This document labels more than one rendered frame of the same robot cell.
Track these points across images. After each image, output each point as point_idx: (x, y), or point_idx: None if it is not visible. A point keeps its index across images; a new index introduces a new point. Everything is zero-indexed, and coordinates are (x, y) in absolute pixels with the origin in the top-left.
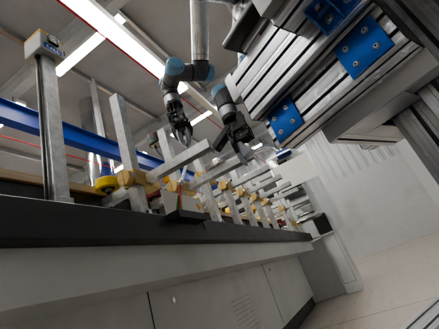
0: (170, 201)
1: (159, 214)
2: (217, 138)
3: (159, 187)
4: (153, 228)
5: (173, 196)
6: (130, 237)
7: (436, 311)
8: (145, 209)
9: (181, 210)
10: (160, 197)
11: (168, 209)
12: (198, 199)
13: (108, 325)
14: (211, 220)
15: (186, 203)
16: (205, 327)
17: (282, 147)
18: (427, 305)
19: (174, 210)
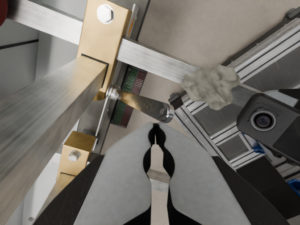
0: (105, 112)
1: (106, 133)
2: (269, 146)
3: (95, 139)
4: (106, 135)
5: (106, 106)
6: (101, 152)
7: (247, 72)
8: (95, 145)
9: (128, 122)
10: (14, 20)
11: (105, 114)
12: (133, 10)
13: None
14: (147, 6)
15: (117, 70)
16: None
17: (243, 167)
18: (255, 56)
19: (109, 102)
